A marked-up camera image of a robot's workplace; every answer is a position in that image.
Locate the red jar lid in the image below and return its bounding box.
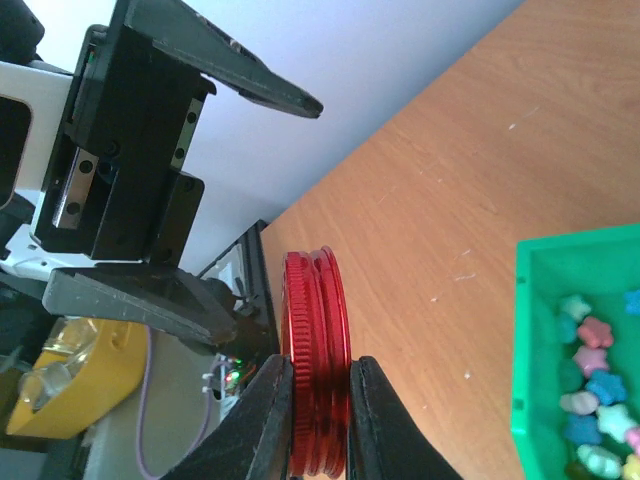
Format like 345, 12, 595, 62
281, 246, 351, 479

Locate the green plastic candy bin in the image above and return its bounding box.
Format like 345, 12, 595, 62
511, 224, 639, 479

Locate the black aluminium frame rail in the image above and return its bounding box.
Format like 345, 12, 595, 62
198, 220, 280, 394

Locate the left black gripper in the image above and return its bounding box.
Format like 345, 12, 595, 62
34, 1, 324, 345

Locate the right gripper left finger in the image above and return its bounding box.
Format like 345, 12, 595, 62
164, 355, 293, 480

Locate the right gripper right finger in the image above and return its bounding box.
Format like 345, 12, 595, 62
347, 356, 462, 480

